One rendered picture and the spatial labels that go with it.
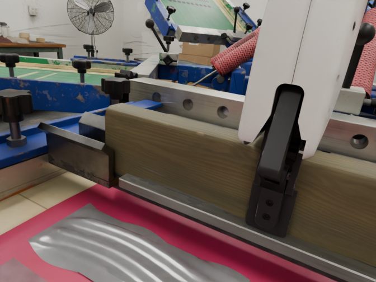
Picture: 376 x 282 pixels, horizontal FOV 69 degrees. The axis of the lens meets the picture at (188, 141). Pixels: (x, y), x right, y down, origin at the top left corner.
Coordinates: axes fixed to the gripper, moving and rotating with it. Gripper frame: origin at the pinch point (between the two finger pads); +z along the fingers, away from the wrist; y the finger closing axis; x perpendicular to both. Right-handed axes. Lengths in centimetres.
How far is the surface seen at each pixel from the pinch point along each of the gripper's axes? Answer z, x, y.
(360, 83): -5.7, 6.1, -45.5
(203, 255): 6.0, -4.4, 3.2
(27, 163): 2.9, -25.5, 5.2
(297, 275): 6.0, 3.2, 0.7
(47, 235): 5.8, -16.9, 9.2
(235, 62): -5, -26, -60
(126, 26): -16, -373, -413
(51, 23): -9, -380, -261
